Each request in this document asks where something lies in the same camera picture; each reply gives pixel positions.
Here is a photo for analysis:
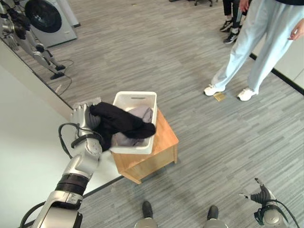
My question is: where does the white bed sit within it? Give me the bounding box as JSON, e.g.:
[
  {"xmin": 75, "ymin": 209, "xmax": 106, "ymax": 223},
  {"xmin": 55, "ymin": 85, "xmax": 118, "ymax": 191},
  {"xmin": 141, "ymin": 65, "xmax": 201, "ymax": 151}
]
[{"xmin": 0, "ymin": 38, "xmax": 124, "ymax": 228}]

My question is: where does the small wooden table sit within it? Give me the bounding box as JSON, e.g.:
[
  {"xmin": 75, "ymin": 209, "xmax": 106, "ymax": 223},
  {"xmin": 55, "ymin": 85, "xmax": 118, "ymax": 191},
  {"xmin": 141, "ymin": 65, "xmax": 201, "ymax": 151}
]
[{"xmin": 110, "ymin": 108, "xmax": 180, "ymax": 185}]

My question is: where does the person's hand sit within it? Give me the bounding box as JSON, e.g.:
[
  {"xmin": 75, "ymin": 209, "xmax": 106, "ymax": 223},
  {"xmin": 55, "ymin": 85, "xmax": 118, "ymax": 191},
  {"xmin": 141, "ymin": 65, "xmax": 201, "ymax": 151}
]
[
  {"xmin": 238, "ymin": 0, "xmax": 249, "ymax": 13},
  {"xmin": 286, "ymin": 19, "xmax": 304, "ymax": 41}
]

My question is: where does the black floor cable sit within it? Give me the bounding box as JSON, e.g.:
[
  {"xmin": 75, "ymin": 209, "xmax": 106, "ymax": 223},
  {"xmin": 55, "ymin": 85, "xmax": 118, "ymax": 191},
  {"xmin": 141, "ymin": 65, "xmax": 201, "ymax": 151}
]
[{"xmin": 55, "ymin": 59, "xmax": 75, "ymax": 96}]

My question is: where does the person's left hand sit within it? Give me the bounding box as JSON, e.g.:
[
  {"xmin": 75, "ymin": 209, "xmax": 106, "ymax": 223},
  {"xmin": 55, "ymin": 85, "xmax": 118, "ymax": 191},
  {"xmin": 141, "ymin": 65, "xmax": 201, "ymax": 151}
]
[{"xmin": 286, "ymin": 19, "xmax": 304, "ymax": 41}]

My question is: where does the white plastic laundry basket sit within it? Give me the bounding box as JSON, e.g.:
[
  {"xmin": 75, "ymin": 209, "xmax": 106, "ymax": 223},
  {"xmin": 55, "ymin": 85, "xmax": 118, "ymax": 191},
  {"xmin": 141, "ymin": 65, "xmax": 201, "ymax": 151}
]
[{"xmin": 109, "ymin": 91, "xmax": 158, "ymax": 154}]

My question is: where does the person's right hand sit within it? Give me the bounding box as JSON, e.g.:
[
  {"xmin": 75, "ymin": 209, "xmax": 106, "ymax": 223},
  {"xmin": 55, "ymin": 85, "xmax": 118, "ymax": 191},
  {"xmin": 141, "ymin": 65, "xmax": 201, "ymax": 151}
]
[{"xmin": 238, "ymin": 0, "xmax": 249, "ymax": 13}]

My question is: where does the grey garment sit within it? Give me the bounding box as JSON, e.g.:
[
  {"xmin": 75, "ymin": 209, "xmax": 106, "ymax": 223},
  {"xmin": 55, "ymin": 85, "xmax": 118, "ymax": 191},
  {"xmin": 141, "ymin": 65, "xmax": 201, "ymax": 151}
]
[{"xmin": 113, "ymin": 106, "xmax": 154, "ymax": 147}]

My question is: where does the person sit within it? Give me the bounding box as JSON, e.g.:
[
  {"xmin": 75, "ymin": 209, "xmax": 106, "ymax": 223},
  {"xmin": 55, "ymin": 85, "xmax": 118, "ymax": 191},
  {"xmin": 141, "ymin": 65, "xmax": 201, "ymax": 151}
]
[
  {"xmin": 219, "ymin": 0, "xmax": 246, "ymax": 45},
  {"xmin": 203, "ymin": 0, "xmax": 304, "ymax": 102}
]

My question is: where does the brass floor socket plate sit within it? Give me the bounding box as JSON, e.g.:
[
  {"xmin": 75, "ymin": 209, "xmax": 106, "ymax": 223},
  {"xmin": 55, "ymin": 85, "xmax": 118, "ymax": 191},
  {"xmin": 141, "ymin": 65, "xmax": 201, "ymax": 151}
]
[{"xmin": 213, "ymin": 93, "xmax": 227, "ymax": 103}]

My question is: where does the white front-load washing machine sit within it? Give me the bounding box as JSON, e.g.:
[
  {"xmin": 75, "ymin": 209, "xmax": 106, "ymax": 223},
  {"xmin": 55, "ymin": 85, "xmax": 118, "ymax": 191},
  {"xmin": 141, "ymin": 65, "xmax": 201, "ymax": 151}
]
[{"xmin": 16, "ymin": 0, "xmax": 78, "ymax": 48}]

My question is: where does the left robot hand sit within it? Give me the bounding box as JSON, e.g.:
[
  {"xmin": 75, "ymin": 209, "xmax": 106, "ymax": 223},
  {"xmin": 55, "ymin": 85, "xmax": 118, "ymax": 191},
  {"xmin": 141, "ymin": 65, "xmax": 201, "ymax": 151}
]
[{"xmin": 70, "ymin": 96, "xmax": 103, "ymax": 138}]

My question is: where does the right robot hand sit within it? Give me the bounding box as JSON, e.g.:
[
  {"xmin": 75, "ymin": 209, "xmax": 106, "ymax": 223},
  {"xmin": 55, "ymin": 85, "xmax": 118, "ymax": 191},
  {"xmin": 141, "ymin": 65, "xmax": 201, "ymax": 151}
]
[{"xmin": 238, "ymin": 177, "xmax": 277, "ymax": 208}]

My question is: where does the black garment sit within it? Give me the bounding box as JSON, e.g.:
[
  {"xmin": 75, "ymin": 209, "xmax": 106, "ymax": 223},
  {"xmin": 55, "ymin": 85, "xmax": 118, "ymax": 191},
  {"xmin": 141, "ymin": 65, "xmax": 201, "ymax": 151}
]
[{"xmin": 89, "ymin": 102, "xmax": 156, "ymax": 152}]

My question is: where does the silver humanoid robot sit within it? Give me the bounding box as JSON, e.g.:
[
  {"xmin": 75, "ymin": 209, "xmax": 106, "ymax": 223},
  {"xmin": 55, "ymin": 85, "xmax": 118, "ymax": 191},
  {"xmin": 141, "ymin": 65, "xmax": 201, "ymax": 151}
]
[{"xmin": 0, "ymin": 0, "xmax": 66, "ymax": 80}]

